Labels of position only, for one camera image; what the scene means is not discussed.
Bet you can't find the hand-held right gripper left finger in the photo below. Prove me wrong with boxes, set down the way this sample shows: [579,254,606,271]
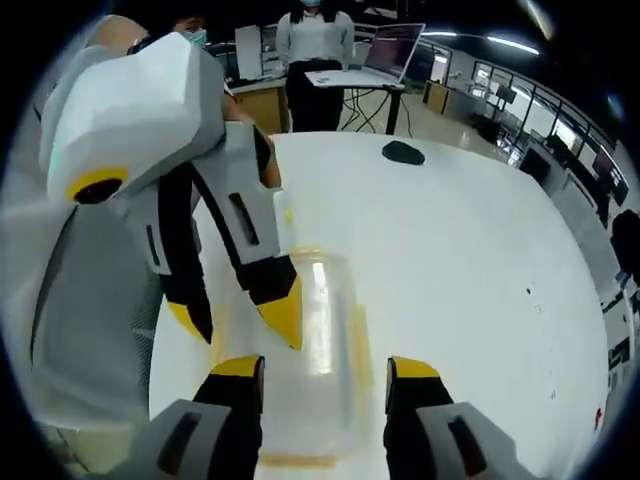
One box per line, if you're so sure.
[130,353,266,480]

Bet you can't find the clear box with yellow buckles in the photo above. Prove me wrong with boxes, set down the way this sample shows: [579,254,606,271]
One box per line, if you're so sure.
[212,243,378,469]

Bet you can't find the small white desk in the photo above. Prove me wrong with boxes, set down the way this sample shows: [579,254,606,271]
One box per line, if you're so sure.
[304,69,408,137]

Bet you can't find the wooden counter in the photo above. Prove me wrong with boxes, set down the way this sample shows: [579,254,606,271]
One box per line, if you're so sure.
[226,78,293,137]

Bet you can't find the person's head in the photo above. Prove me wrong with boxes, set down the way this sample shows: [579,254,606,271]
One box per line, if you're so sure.
[171,14,209,52]

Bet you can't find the open white laptop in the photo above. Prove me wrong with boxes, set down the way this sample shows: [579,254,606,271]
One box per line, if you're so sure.
[305,21,428,91]

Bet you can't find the black office chair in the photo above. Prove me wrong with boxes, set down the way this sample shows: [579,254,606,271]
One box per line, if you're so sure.
[610,209,640,290]

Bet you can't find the black oval object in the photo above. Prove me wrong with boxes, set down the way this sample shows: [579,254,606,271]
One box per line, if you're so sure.
[381,140,427,167]

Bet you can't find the dark wall monitors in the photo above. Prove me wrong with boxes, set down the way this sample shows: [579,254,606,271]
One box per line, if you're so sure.
[591,148,631,205]

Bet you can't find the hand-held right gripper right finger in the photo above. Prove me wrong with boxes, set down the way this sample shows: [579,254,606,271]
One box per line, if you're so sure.
[383,355,521,480]

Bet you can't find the person's left hand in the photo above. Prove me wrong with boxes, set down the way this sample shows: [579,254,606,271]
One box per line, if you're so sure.
[223,92,283,191]

